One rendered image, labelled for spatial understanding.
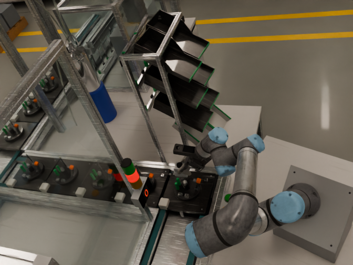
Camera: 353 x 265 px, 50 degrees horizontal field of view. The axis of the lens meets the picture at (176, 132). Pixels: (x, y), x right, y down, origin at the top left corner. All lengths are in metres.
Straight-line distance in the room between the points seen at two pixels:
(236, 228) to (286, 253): 0.71
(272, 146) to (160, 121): 0.76
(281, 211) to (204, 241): 0.43
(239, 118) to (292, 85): 1.59
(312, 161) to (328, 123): 1.42
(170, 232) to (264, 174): 0.59
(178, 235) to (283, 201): 0.60
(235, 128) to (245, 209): 1.19
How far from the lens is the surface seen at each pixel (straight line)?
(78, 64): 2.36
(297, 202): 1.50
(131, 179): 1.58
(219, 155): 1.50
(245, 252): 1.84
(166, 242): 1.87
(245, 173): 1.30
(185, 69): 1.70
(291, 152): 2.16
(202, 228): 1.19
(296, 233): 1.76
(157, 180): 2.02
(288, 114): 3.58
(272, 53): 4.32
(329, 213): 1.71
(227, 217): 1.15
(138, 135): 2.44
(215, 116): 2.13
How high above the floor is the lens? 2.51
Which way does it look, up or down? 44 degrees down
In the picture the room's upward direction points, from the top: 18 degrees counter-clockwise
